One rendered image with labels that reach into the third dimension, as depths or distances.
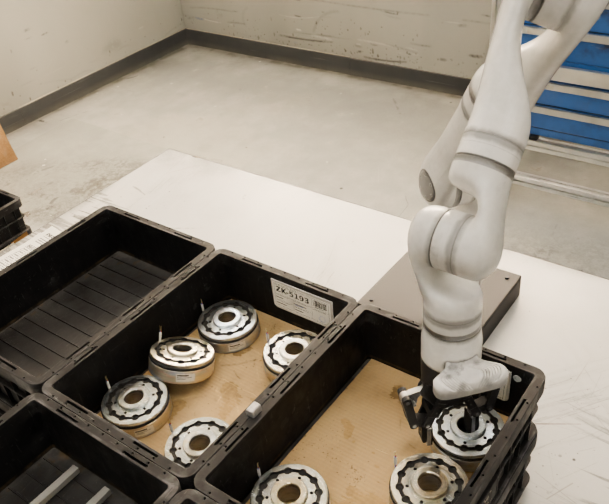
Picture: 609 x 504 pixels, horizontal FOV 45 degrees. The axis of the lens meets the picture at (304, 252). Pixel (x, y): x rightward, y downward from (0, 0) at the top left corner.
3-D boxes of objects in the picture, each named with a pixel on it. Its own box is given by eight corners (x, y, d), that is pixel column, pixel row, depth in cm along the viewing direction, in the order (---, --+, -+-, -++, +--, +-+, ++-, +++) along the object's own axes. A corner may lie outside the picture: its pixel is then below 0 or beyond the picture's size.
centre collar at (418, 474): (424, 462, 97) (424, 459, 97) (456, 482, 94) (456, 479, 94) (402, 487, 95) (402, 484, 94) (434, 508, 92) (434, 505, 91)
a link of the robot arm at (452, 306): (399, 323, 90) (464, 349, 85) (396, 218, 81) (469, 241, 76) (427, 292, 94) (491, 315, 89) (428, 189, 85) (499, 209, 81)
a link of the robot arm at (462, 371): (438, 404, 86) (439, 365, 82) (406, 341, 95) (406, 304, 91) (511, 386, 87) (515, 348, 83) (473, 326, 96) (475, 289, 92)
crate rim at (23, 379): (109, 213, 147) (106, 203, 146) (221, 256, 132) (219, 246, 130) (-71, 329, 122) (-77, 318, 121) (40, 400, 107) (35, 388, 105)
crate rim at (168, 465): (221, 256, 132) (219, 246, 130) (362, 312, 116) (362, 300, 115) (40, 400, 107) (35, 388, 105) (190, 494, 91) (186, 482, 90)
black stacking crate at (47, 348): (121, 252, 153) (107, 206, 146) (228, 298, 137) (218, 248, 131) (-48, 370, 128) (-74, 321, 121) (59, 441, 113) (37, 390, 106)
